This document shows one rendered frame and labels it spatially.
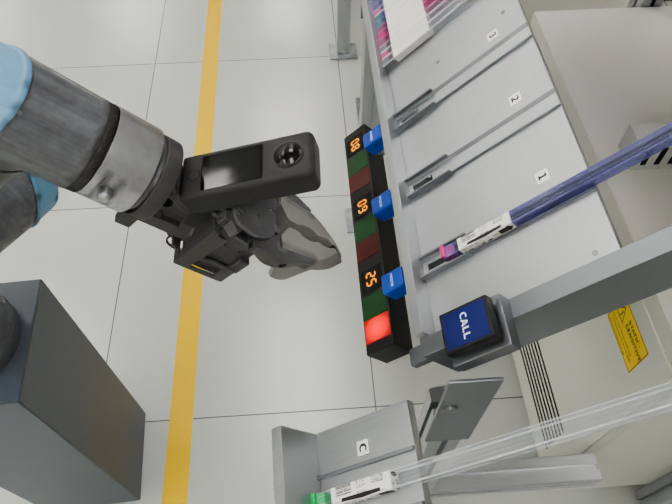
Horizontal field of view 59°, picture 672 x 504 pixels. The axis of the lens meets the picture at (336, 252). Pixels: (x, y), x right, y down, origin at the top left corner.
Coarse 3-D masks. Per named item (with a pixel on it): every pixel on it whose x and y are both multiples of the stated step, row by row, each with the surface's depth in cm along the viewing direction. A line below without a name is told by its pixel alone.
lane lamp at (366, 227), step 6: (372, 216) 74; (360, 222) 75; (366, 222) 75; (372, 222) 74; (354, 228) 76; (360, 228) 75; (366, 228) 74; (372, 228) 73; (360, 234) 74; (366, 234) 74; (360, 240) 74
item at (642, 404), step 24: (600, 408) 38; (624, 408) 37; (648, 408) 36; (528, 432) 40; (552, 432) 39; (576, 432) 38; (456, 456) 43; (480, 456) 41; (504, 456) 41; (408, 480) 44; (432, 480) 44
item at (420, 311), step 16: (368, 0) 89; (368, 16) 87; (368, 32) 85; (368, 48) 83; (384, 80) 79; (384, 96) 77; (384, 112) 75; (384, 128) 74; (384, 144) 73; (400, 144) 74; (400, 160) 72; (400, 176) 70; (400, 192) 68; (400, 208) 66; (400, 224) 65; (400, 240) 64; (416, 240) 65; (416, 256) 64; (416, 272) 62; (416, 288) 60; (416, 304) 59; (416, 320) 59; (432, 320) 60; (416, 336) 58
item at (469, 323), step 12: (480, 300) 51; (456, 312) 52; (468, 312) 52; (480, 312) 51; (444, 324) 53; (456, 324) 52; (468, 324) 51; (480, 324) 50; (456, 336) 51; (468, 336) 51; (480, 336) 50
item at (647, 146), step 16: (640, 144) 50; (656, 144) 49; (608, 160) 51; (624, 160) 50; (640, 160) 50; (576, 176) 53; (592, 176) 52; (608, 176) 51; (544, 192) 55; (560, 192) 53; (576, 192) 53; (528, 208) 55; (544, 208) 55; (448, 256) 60
